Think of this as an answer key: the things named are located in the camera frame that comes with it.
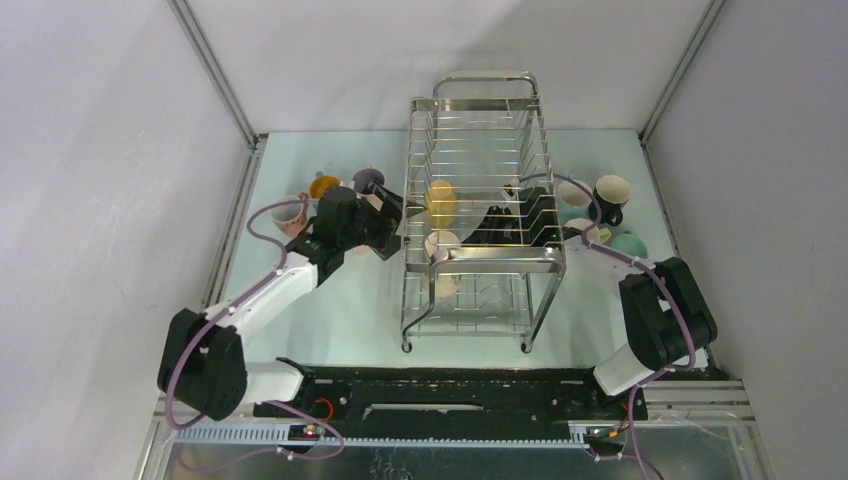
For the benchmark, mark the aluminium frame post left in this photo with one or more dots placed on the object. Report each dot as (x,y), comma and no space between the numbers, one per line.
(209,61)

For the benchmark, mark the metal wire dish rack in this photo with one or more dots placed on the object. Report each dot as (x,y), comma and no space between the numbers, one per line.
(484,250)

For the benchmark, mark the iridescent pale pink mug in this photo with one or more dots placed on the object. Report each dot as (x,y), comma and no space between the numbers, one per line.
(367,180)

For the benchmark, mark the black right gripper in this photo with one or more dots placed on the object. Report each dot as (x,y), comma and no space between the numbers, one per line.
(487,231)

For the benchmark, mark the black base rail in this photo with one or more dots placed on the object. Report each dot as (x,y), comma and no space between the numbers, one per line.
(460,404)

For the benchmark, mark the orange yellow mug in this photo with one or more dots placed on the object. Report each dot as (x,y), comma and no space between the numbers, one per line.
(441,204)

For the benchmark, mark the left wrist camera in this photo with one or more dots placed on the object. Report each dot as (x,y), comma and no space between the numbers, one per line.
(373,194)

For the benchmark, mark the pale yellow faceted mug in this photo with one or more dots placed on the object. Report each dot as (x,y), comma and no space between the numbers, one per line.
(584,226)

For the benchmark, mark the light blue faceted mug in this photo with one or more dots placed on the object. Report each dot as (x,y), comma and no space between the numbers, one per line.
(573,200)

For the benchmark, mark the black mug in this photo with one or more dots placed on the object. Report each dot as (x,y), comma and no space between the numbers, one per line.
(610,194)

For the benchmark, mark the aluminium frame post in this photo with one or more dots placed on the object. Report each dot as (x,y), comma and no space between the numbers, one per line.
(209,61)
(705,25)

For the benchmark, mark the aluminium frame post right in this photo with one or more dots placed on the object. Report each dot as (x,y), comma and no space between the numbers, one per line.
(705,25)

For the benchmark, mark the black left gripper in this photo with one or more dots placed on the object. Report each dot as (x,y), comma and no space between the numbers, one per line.
(394,209)

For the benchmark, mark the blue butterfly mug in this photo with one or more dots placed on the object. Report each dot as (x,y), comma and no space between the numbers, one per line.
(322,183)

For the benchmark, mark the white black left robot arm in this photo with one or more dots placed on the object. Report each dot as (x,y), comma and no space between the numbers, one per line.
(203,364)

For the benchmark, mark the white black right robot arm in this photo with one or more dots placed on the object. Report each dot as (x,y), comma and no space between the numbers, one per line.
(666,318)

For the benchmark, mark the green mug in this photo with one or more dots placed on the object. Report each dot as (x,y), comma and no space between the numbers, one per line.
(630,244)

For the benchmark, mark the salmon dotted mug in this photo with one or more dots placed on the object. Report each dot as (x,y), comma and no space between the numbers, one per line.
(291,218)

